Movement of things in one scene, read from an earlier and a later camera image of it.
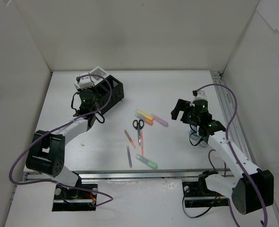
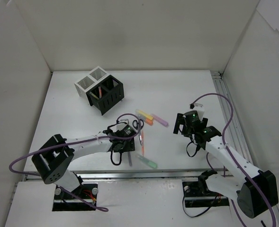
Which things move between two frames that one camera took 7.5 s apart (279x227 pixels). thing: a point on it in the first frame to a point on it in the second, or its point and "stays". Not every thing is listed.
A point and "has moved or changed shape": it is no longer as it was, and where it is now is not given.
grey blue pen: (129, 156) stays
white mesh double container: (97, 71) stays
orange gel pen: (126, 133) has moved or changed shape
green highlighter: (146, 161) stays
